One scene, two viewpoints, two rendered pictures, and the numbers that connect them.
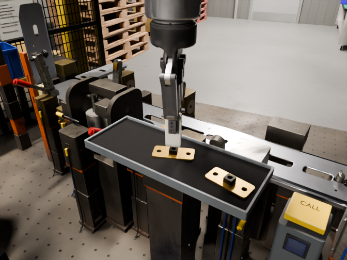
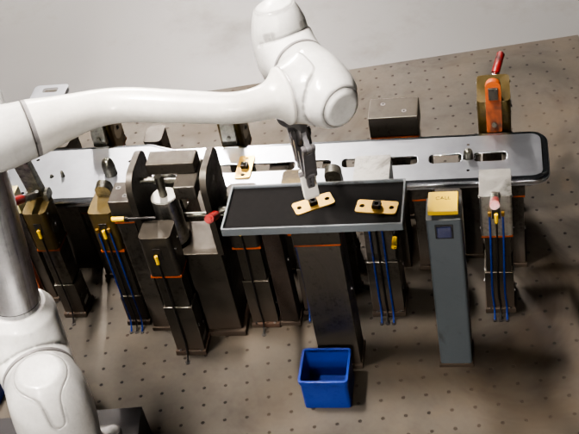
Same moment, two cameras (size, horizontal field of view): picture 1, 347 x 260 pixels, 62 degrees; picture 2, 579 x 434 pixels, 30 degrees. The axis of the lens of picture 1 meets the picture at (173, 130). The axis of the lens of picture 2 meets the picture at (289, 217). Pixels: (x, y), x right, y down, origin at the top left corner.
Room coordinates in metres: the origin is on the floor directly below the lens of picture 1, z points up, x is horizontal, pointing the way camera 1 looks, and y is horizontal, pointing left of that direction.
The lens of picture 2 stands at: (-1.10, 0.59, 2.58)
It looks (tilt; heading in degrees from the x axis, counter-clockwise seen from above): 40 degrees down; 341
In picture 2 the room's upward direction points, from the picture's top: 12 degrees counter-clockwise
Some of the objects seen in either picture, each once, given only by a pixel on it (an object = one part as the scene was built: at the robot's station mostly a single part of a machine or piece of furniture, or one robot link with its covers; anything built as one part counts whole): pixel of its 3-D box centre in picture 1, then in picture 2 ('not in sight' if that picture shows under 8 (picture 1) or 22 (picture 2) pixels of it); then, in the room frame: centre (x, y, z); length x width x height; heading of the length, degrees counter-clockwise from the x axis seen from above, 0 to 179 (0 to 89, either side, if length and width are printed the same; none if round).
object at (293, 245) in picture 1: (296, 245); (444, 232); (0.30, -0.19, 1.11); 0.03 x 0.01 x 0.03; 56
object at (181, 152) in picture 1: (173, 150); (313, 201); (0.48, 0.00, 1.17); 0.08 x 0.04 x 0.01; 81
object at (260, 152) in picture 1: (236, 216); (381, 244); (0.55, -0.17, 0.90); 0.13 x 0.08 x 0.41; 146
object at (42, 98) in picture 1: (52, 137); (58, 263); (0.99, 0.49, 0.87); 0.10 x 0.07 x 0.35; 146
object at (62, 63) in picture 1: (70, 95); not in sight; (1.40, 0.54, 0.88); 0.08 x 0.08 x 0.36; 56
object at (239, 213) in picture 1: (172, 156); (314, 207); (0.47, 0.00, 1.16); 0.37 x 0.14 x 0.02; 56
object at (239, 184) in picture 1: (229, 179); (376, 205); (0.39, -0.10, 1.17); 0.08 x 0.04 x 0.01; 48
